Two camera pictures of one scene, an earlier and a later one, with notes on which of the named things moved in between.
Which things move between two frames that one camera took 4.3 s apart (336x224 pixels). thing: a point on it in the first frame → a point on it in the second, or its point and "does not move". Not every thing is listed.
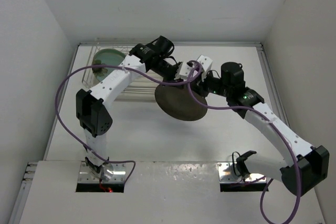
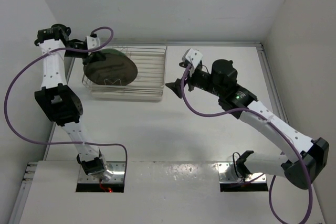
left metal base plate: [86, 175] does not move
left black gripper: [171, 79] → [96, 55]
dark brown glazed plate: [179, 102] → [114, 70]
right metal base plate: [227, 174] does not move
